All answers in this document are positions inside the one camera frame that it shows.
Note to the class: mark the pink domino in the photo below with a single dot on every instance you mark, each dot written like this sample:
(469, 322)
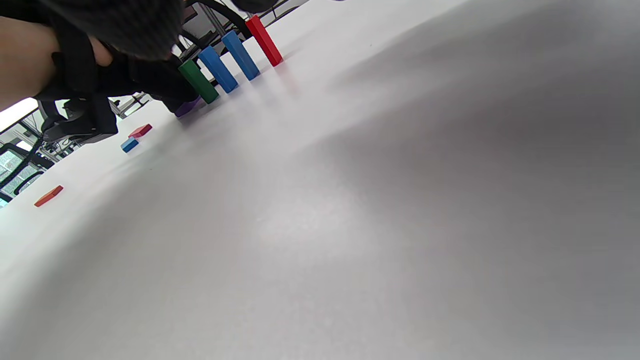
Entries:
(140, 131)

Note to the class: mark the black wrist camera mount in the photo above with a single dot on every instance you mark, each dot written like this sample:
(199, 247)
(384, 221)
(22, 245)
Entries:
(80, 122)

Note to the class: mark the person's left hand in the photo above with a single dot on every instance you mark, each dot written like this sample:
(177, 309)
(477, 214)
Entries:
(150, 75)

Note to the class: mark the red domino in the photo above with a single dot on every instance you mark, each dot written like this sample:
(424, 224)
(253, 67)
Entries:
(265, 41)

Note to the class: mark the blue domino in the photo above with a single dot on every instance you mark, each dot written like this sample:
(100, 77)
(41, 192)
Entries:
(219, 70)
(130, 145)
(241, 56)

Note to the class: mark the person's left forearm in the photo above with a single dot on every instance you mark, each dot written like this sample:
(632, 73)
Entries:
(25, 60)

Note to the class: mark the orange domino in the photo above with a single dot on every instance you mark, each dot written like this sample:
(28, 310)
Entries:
(49, 196)

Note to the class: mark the purple domino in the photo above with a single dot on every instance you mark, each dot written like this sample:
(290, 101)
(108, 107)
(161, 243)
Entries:
(189, 106)

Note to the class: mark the person's right hand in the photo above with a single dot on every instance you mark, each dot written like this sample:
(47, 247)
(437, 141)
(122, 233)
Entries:
(125, 25)

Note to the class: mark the black mesh office chair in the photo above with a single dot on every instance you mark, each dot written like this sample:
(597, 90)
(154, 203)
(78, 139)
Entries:
(20, 170)

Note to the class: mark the green domino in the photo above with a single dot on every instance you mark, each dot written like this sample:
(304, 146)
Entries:
(200, 82)

